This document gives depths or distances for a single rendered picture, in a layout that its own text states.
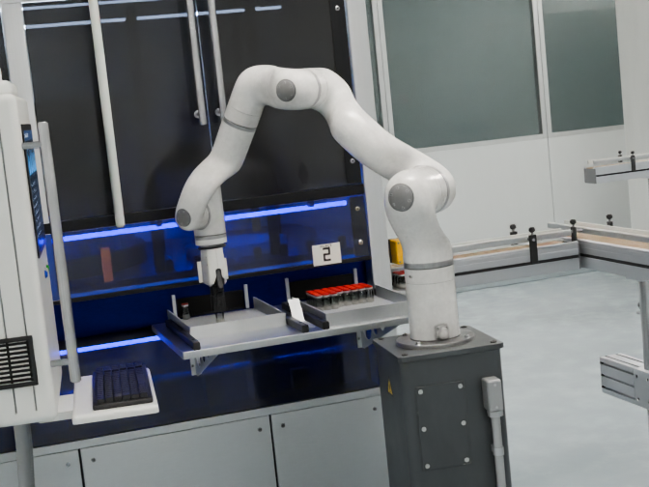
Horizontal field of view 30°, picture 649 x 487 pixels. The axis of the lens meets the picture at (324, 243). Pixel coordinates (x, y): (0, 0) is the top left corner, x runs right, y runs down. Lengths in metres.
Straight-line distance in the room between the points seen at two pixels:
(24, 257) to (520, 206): 6.42
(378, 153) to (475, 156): 5.84
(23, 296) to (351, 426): 1.22
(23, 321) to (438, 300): 0.96
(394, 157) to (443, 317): 0.40
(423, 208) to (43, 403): 0.98
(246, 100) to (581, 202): 6.25
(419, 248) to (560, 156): 6.21
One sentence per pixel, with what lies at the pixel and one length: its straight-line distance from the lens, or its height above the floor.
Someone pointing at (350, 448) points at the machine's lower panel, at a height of 0.43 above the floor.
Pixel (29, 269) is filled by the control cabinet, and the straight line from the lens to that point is 2.81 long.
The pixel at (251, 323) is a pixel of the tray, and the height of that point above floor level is 0.90.
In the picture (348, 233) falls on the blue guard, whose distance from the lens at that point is 3.54.
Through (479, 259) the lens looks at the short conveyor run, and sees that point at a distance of 3.82.
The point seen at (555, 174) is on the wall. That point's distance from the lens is 9.02.
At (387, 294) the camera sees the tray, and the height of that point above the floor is 0.90.
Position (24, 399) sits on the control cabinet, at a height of 0.86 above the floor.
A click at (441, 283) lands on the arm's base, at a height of 1.01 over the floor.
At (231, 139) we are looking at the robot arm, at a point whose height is 1.39.
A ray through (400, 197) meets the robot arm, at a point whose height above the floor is 1.22.
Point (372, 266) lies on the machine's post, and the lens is 3.57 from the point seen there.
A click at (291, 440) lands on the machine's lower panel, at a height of 0.49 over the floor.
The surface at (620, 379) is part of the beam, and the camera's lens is 3.96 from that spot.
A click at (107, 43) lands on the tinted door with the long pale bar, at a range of 3.39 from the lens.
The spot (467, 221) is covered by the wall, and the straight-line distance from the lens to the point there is 8.73.
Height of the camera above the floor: 1.47
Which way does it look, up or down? 7 degrees down
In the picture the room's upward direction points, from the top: 6 degrees counter-clockwise
